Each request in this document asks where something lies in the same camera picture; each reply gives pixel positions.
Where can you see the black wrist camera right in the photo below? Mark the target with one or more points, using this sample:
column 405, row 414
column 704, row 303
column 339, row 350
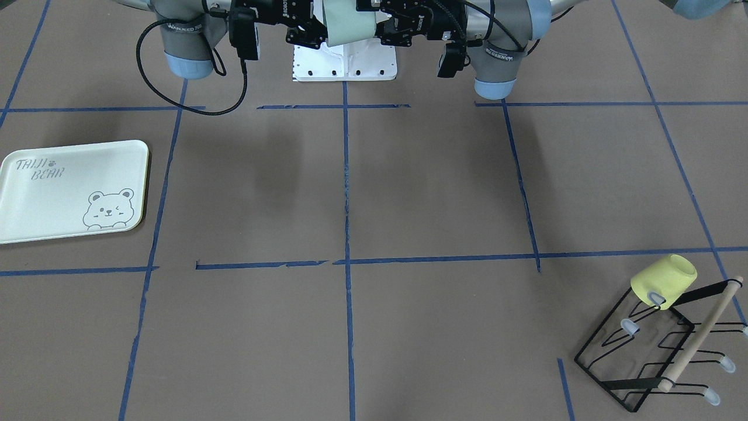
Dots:
column 243, row 33

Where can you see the yellow cup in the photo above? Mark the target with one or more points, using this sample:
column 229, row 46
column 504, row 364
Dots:
column 660, row 284

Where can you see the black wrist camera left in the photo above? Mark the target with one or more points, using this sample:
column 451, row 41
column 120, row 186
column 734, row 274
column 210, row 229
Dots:
column 454, row 59

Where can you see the white bear tray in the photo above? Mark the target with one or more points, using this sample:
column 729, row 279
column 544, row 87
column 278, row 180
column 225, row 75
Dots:
column 70, row 191

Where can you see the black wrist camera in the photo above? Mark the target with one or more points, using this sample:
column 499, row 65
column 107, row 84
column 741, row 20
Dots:
column 454, row 59
column 243, row 33

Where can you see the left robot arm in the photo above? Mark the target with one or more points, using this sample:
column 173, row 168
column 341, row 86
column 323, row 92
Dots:
column 491, row 36

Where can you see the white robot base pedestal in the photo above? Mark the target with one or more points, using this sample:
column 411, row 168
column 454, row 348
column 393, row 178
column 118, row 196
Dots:
column 365, row 60

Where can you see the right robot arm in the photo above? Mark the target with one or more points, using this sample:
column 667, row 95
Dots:
column 192, row 29

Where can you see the green cup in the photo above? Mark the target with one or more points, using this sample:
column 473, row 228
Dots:
column 345, row 24

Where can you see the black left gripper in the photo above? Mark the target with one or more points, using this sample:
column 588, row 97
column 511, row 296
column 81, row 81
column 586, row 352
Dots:
column 433, row 20

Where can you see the black wire cup rack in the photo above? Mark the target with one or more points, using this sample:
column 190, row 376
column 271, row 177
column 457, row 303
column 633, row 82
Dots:
column 639, row 350

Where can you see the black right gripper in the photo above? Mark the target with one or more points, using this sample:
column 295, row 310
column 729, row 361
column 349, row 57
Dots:
column 272, row 16

